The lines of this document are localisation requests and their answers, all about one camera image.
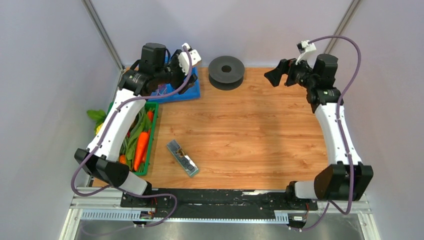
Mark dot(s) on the grey circuit board strip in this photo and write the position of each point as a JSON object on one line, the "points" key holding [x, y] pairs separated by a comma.
{"points": [[182, 158]]}

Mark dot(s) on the aluminium frame rail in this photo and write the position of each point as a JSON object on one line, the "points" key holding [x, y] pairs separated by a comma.
{"points": [[105, 206]]}

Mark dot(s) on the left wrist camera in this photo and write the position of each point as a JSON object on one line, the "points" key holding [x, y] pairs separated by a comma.
{"points": [[184, 58]]}

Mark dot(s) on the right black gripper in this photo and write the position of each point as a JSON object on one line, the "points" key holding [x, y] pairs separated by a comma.
{"points": [[285, 66]]}

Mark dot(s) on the blue divided plastic bin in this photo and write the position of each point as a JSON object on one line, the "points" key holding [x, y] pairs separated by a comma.
{"points": [[191, 93]]}

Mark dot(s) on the small orange toy pumpkin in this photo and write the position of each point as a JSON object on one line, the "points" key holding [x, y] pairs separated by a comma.
{"points": [[122, 159]]}

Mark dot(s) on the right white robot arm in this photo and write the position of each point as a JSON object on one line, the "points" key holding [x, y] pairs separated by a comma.
{"points": [[346, 177]]}

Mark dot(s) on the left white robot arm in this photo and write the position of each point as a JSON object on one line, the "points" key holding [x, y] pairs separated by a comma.
{"points": [[100, 159]]}

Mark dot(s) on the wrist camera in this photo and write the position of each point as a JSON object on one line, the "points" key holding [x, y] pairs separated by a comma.
{"points": [[184, 58], [305, 49]]}

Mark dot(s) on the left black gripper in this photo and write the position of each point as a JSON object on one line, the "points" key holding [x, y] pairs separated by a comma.
{"points": [[174, 61]]}

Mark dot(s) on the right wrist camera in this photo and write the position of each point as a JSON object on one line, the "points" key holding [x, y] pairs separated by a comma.
{"points": [[305, 49]]}

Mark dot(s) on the green toy leafy vegetable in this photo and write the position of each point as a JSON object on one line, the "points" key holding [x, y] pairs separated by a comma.
{"points": [[99, 117]]}

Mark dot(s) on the dark grey cable spool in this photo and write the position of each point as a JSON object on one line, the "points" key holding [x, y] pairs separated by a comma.
{"points": [[226, 73]]}

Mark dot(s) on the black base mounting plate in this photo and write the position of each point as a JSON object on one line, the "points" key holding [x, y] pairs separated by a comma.
{"points": [[227, 204]]}

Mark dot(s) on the green vegetable crate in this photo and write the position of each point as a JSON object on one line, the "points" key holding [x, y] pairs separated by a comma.
{"points": [[152, 108]]}

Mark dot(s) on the orange toy carrot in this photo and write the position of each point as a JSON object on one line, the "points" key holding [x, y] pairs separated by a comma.
{"points": [[142, 144]]}

